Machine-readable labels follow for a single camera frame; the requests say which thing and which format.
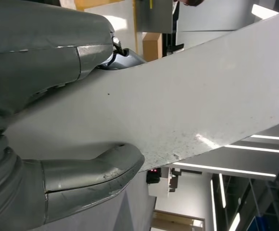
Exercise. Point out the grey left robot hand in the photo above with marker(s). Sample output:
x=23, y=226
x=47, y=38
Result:
x=45, y=41

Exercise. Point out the brown cardboard box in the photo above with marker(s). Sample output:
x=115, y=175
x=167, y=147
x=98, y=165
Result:
x=151, y=47

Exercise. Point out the black device with red lights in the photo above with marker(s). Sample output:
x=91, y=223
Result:
x=153, y=177

